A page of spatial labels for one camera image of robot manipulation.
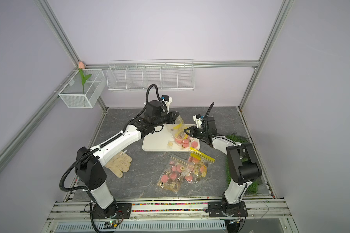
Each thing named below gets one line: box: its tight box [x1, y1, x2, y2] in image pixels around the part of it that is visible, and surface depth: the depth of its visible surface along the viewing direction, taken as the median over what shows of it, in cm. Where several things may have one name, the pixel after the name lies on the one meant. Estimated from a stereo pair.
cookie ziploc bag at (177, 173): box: [157, 156, 194, 193], surface depth 84 cm
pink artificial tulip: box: [78, 61, 92, 95], surface depth 93 cm
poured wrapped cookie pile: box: [166, 136, 200, 150], surface depth 99 cm
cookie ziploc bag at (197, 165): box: [187, 147, 215, 185], surface depth 88 cm
